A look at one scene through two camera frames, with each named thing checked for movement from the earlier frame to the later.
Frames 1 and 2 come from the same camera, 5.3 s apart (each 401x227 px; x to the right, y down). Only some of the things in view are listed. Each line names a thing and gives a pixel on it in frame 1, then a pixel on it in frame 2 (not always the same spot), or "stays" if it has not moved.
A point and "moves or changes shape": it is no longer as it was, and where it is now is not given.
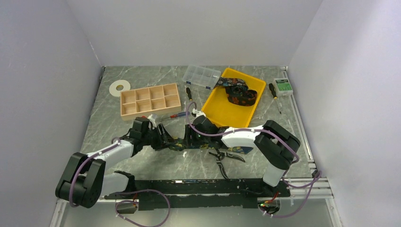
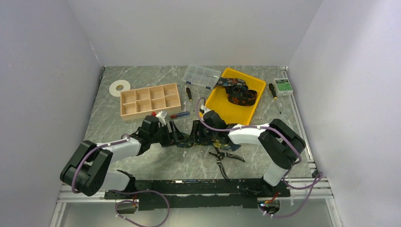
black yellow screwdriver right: x=274 y=95 stays
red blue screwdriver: x=179 y=114 stays
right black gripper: x=190 y=131 to x=197 y=126
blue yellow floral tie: x=180 y=144 moves or changes shape
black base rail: x=232 y=193 stays
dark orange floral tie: x=237 y=91 stays
